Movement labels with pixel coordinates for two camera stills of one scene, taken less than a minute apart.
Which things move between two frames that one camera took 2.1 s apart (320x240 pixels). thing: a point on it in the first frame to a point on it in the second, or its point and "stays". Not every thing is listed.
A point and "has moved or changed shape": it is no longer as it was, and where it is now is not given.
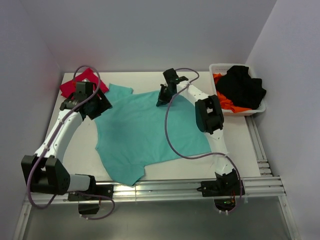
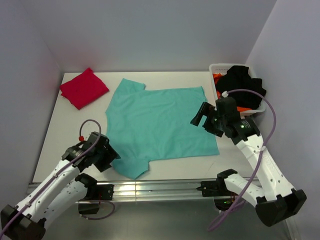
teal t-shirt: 132,134 has moved or changed shape
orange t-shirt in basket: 225,102 stays
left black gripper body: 98,106 to 104,156
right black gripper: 163,100 to 206,109
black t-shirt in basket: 236,85 stays
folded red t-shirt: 69,88 stays
